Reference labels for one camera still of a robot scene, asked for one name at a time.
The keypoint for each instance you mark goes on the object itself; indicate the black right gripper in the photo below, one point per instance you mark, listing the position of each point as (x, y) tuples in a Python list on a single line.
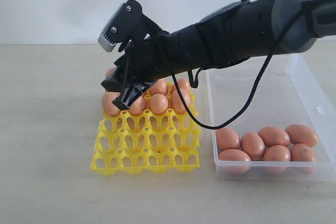
[(144, 62)]

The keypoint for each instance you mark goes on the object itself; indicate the brown egg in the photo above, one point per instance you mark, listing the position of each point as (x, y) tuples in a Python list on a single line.
[(107, 103), (300, 133), (158, 104), (138, 106), (227, 138), (302, 153), (176, 102), (272, 135), (253, 145), (233, 155), (277, 153)]

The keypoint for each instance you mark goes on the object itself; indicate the brown egg packed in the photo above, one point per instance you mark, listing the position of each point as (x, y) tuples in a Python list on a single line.
[(160, 87), (183, 84), (110, 72)]

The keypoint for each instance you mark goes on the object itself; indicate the yellow plastic egg tray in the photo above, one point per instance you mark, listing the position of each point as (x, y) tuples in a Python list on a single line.
[(133, 143)]

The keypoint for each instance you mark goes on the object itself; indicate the clear plastic container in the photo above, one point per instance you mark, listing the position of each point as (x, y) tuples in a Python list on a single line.
[(288, 93)]

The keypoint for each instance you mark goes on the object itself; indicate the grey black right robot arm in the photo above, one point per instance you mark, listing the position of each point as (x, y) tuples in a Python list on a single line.
[(224, 38)]

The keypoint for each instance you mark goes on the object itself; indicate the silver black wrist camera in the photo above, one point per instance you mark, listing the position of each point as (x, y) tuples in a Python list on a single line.
[(124, 25)]

